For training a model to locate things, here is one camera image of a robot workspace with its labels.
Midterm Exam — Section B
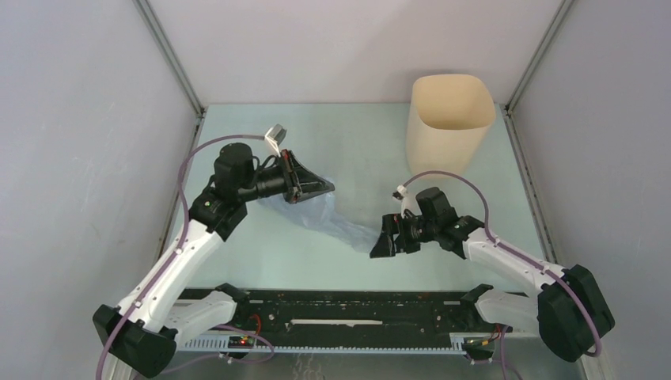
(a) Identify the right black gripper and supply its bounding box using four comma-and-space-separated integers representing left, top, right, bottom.
370, 213, 438, 258

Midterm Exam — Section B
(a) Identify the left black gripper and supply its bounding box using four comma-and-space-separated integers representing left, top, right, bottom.
238, 149, 334, 205

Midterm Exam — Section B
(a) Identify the translucent blue trash bag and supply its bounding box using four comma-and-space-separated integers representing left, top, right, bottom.
258, 187, 383, 256

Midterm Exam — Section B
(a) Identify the beige plastic trash bin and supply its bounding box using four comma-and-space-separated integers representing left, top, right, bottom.
405, 74, 497, 175

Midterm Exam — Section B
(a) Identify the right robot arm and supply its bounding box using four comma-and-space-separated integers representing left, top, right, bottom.
370, 187, 616, 363

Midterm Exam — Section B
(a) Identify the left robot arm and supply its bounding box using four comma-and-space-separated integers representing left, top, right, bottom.
93, 142, 335, 379

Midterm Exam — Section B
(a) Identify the small circuit board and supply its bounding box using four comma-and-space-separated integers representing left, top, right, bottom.
227, 336, 256, 349

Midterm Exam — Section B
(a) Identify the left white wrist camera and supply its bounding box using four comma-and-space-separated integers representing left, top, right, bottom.
263, 123, 286, 156

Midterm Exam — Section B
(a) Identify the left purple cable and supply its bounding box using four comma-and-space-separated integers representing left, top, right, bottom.
97, 133, 271, 380

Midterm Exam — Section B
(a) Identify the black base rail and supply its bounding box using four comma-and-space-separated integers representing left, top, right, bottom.
178, 285, 541, 352

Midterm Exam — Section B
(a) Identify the left aluminium frame post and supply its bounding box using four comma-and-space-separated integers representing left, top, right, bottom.
133, 0, 206, 118

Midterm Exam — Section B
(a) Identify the aluminium frame post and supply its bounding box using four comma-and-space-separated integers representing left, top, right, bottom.
505, 0, 578, 115
133, 0, 206, 118

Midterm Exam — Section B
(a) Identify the white cable duct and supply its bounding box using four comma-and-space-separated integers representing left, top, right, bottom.
177, 334, 475, 355

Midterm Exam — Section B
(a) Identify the right aluminium frame post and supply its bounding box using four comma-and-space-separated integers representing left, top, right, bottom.
505, 0, 578, 115

